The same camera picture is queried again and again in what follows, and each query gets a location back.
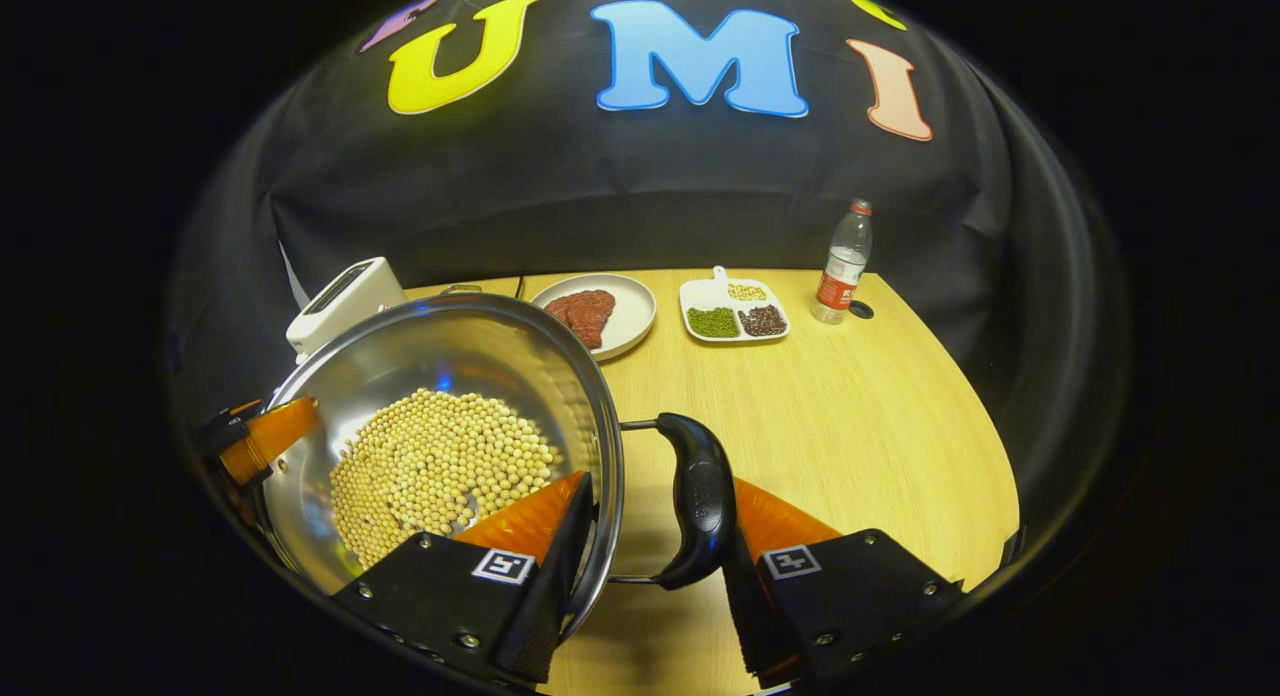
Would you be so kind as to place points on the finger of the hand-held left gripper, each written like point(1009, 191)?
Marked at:
point(280, 431)

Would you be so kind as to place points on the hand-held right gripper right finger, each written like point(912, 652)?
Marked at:
point(745, 616)

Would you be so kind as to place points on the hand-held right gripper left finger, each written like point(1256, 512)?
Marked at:
point(555, 586)

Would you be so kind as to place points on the stainless steel pot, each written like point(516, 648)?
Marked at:
point(480, 356)

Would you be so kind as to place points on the white toaster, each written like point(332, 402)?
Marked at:
point(345, 306)

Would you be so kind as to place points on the pile of yellow soybeans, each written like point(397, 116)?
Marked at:
point(440, 466)

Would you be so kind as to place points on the red meat slices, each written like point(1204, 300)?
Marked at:
point(585, 316)

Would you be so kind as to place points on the round white plate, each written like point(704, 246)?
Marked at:
point(635, 311)

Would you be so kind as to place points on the green mung beans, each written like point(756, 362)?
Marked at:
point(713, 323)

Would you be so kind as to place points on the dark red beans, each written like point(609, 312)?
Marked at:
point(763, 321)

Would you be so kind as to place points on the small yellow beans portion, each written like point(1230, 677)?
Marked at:
point(747, 292)

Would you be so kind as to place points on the white divided dish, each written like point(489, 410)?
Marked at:
point(700, 294)

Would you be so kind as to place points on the clear plastic water bottle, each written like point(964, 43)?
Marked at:
point(842, 276)

